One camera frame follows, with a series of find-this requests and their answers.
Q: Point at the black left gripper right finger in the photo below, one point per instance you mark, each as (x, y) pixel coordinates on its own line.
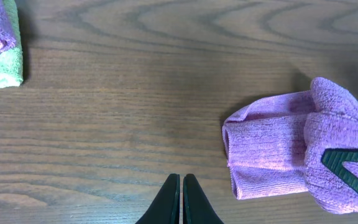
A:
(196, 206)

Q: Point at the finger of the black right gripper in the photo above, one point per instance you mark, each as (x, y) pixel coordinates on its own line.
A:
(334, 160)

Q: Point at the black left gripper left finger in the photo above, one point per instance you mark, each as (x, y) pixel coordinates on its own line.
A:
(165, 208)

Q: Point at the purple microfiber cloth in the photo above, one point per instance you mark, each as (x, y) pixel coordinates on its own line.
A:
(274, 146)

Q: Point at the folded green cloth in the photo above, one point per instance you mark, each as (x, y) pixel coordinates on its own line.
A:
(11, 61)

